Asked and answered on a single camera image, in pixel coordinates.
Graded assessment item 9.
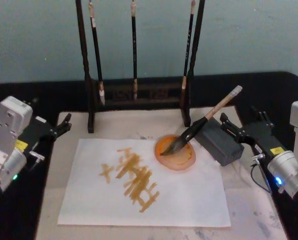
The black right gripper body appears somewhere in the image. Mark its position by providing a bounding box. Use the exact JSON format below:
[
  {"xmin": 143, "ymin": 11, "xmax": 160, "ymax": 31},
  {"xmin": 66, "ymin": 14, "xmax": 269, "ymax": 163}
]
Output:
[{"xmin": 238, "ymin": 121, "xmax": 290, "ymax": 162}]

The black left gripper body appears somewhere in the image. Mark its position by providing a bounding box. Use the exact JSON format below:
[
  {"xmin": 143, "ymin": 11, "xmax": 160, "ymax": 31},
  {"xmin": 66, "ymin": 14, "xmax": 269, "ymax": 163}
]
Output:
[{"xmin": 15, "ymin": 116, "xmax": 57, "ymax": 154}]

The dark grey rectangular block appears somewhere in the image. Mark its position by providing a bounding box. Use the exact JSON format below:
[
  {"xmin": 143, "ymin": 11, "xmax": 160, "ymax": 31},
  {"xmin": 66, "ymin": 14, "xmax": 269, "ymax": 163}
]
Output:
[{"xmin": 195, "ymin": 117, "xmax": 245, "ymax": 167}]

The dark wooden brush rack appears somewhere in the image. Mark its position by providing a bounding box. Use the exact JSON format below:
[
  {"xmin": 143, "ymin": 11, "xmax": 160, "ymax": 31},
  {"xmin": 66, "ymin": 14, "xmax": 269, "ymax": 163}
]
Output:
[{"xmin": 74, "ymin": 0, "xmax": 206, "ymax": 135}]

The large calligraphy brush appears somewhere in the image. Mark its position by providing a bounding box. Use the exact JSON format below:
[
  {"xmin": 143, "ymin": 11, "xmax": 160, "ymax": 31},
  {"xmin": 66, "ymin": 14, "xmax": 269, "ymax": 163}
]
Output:
[{"xmin": 159, "ymin": 85, "xmax": 243, "ymax": 157}]

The orange shallow dish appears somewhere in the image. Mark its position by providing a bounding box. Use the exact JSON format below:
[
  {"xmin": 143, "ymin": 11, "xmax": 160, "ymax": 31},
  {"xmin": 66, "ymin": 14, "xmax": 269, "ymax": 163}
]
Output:
[{"xmin": 154, "ymin": 134, "xmax": 197, "ymax": 172}]

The pale grey felt mat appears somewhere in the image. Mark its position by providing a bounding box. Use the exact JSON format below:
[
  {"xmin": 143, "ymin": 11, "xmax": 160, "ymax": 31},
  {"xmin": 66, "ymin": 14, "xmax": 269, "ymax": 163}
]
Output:
[{"xmin": 35, "ymin": 105, "xmax": 287, "ymax": 240}]

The white paper sheet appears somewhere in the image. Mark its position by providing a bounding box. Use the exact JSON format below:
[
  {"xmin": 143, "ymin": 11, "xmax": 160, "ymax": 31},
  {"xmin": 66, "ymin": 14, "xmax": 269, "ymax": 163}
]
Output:
[{"xmin": 57, "ymin": 138, "xmax": 232, "ymax": 228}]

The hanging black calligraphy brush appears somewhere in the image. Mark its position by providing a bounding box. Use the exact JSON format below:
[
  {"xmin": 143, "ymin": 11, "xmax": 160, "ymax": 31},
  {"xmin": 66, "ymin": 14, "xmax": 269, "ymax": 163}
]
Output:
[
  {"xmin": 130, "ymin": 0, "xmax": 139, "ymax": 101},
  {"xmin": 88, "ymin": 0, "xmax": 107, "ymax": 106},
  {"xmin": 180, "ymin": 0, "xmax": 197, "ymax": 111}
]

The black table cloth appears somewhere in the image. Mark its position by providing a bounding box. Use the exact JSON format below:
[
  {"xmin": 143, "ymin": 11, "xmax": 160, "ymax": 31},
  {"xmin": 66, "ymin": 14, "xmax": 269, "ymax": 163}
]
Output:
[{"xmin": 0, "ymin": 71, "xmax": 298, "ymax": 240}]

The thin dark left gripper cable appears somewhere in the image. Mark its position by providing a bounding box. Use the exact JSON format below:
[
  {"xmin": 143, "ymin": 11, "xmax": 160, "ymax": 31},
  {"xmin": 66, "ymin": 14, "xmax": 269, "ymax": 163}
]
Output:
[{"xmin": 28, "ymin": 150, "xmax": 46, "ymax": 172}]

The thin dark gripper cable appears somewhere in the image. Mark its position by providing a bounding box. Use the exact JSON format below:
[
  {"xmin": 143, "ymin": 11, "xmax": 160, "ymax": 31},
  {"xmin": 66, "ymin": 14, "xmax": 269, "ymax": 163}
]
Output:
[
  {"xmin": 28, "ymin": 150, "xmax": 46, "ymax": 172},
  {"xmin": 249, "ymin": 153, "xmax": 272, "ymax": 195}
]

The thin dark right gripper cable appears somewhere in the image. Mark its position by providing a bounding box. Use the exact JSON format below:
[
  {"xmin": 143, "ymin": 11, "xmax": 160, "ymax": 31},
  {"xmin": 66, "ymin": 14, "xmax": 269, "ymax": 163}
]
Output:
[{"xmin": 249, "ymin": 153, "xmax": 272, "ymax": 195}]

